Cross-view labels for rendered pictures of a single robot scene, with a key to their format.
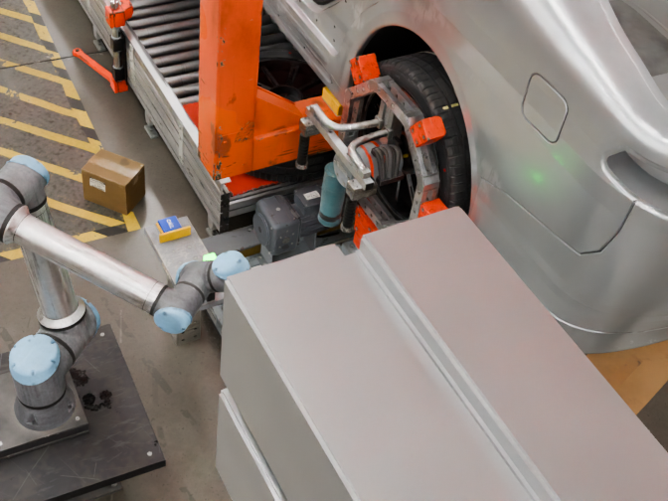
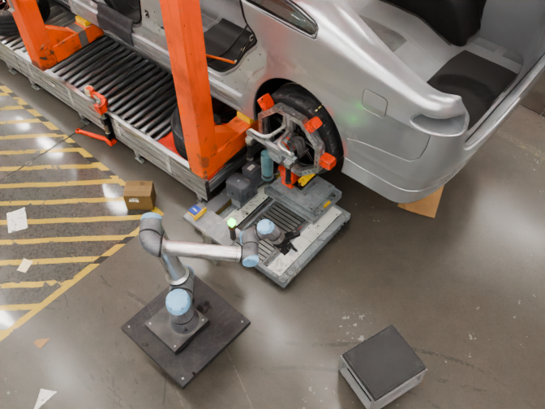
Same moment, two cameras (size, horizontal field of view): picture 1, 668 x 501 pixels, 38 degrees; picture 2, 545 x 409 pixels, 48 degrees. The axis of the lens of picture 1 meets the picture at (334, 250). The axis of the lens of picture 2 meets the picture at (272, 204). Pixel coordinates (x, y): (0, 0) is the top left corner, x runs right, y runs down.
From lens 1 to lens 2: 1.13 m
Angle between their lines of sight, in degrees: 11
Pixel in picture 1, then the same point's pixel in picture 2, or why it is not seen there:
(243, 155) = (215, 162)
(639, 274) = (439, 161)
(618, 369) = not seen: hidden behind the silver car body
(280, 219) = (242, 185)
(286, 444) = not seen: outside the picture
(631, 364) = not seen: hidden behind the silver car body
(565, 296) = (406, 180)
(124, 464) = (233, 331)
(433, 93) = (308, 105)
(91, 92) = (96, 150)
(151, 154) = (147, 172)
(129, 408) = (221, 304)
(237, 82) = (206, 130)
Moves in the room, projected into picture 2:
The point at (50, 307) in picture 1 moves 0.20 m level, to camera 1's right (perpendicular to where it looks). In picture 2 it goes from (175, 275) to (207, 268)
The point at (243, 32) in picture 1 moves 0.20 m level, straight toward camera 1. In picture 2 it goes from (204, 106) to (215, 127)
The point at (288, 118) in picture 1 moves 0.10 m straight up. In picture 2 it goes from (229, 135) to (229, 125)
